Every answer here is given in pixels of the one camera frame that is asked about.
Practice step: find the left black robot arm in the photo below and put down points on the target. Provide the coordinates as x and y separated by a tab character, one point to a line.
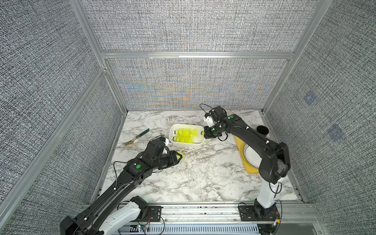
99	218

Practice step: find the black dotted white plate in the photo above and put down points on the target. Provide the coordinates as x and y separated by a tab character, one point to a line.
252	156

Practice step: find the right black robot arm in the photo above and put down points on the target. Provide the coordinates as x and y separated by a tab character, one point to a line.
274	165

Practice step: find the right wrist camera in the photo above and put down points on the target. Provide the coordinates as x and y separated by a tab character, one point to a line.
216	114

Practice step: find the white plastic storage box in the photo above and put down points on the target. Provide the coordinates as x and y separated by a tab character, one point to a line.
200	140

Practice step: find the yellow shuttlecock one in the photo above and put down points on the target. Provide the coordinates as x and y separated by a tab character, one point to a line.
187	132

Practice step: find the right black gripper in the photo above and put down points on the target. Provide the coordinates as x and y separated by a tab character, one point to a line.
207	135

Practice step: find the black mug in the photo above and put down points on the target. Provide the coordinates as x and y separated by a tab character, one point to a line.
263	130

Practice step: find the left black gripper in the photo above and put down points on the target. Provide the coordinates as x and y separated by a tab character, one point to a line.
173	160

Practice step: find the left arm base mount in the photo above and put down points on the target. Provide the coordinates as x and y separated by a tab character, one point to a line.
151	214

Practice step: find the yellow shuttlecock two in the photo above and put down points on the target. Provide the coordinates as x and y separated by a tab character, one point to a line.
184	139

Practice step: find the green handled brush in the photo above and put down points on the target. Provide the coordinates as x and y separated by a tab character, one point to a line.
137	137

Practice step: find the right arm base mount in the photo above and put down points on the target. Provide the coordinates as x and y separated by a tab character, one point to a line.
258	213

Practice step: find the yellow tray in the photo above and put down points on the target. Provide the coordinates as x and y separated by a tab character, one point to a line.
248	167

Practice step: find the yellow shuttlecock four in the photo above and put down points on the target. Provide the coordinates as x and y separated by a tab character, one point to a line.
182	156

